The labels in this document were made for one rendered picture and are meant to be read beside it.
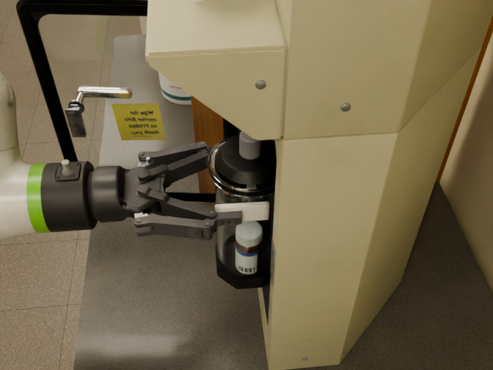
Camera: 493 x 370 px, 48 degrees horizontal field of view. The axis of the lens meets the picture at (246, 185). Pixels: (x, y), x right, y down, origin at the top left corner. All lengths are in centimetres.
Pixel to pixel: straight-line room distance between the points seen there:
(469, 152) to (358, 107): 65
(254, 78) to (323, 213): 20
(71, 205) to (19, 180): 7
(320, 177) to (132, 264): 54
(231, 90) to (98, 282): 61
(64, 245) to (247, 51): 194
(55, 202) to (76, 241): 161
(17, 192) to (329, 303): 42
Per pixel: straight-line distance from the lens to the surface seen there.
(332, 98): 50
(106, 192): 73
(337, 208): 61
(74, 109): 92
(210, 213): 71
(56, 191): 74
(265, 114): 50
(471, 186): 115
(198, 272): 100
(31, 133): 289
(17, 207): 75
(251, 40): 47
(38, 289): 224
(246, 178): 69
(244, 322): 94
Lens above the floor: 175
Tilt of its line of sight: 46 degrees down
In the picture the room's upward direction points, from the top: straight up
